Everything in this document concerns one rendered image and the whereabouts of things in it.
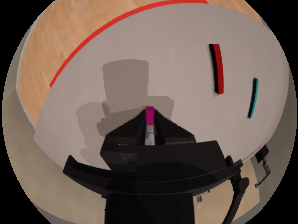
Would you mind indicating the magenta rod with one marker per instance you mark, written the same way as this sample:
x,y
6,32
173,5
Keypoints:
x,y
149,114

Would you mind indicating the red rod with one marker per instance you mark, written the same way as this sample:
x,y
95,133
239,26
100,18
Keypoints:
x,y
218,68

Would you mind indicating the turquoise rod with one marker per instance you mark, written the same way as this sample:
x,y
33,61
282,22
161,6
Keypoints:
x,y
254,97

